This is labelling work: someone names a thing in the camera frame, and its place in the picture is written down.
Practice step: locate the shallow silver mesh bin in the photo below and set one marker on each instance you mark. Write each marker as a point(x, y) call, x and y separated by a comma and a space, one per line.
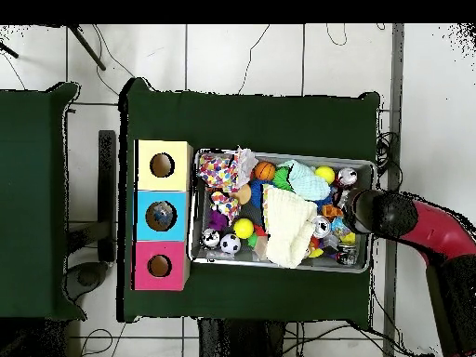
point(327, 264)

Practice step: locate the mint green waffle cloth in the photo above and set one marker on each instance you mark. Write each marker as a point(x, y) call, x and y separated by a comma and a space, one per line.
point(308, 182)

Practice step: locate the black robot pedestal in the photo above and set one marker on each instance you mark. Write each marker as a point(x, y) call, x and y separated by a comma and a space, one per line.
point(238, 338)

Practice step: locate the black tripod leg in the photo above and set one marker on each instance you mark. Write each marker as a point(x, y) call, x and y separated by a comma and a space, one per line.
point(9, 50)
point(87, 46)

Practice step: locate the blue spiky ball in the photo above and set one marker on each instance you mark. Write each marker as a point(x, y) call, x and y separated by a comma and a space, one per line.
point(322, 203)
point(256, 191)

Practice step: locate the small polka dot cloth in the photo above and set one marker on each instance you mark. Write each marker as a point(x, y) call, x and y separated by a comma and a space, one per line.
point(227, 204)

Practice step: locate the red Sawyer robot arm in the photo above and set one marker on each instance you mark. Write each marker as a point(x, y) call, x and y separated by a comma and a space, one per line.
point(438, 230)

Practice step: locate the blue globe ball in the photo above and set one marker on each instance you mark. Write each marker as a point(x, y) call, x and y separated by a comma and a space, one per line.
point(339, 227)

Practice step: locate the cream waffle cloth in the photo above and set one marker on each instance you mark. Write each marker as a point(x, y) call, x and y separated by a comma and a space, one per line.
point(290, 223)

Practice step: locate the clear plastic packet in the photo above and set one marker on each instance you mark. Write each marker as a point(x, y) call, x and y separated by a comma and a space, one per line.
point(162, 214)

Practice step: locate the small soccer ball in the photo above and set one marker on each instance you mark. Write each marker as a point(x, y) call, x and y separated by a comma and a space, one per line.
point(230, 243)

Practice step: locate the dark green side-table cloth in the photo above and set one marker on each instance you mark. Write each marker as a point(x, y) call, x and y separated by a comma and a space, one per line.
point(29, 186)

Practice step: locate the orange toy basketball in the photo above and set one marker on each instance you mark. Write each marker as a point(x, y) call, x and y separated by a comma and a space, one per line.
point(264, 171)

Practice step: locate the black flat panel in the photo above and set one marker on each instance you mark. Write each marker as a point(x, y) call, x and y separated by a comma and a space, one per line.
point(107, 167)

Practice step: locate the large polka dot cloth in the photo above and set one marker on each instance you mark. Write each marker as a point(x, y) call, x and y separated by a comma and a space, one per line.
point(217, 171)

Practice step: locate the orange plastic grid tray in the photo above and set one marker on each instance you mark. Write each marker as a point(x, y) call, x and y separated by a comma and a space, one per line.
point(332, 211)

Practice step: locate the silver drink can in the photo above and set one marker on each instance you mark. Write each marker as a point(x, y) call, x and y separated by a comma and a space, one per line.
point(321, 225)
point(347, 176)

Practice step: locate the wooden three-hole box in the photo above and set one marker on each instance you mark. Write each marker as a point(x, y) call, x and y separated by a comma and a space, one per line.
point(178, 148)

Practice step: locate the green spiky ball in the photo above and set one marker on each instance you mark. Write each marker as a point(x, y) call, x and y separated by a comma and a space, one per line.
point(281, 178)

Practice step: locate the yellow foam ball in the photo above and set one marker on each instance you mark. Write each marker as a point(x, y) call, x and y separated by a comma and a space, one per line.
point(324, 174)
point(243, 228)

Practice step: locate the dark green tablecloth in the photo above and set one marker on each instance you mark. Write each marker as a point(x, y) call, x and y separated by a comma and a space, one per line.
point(260, 122)

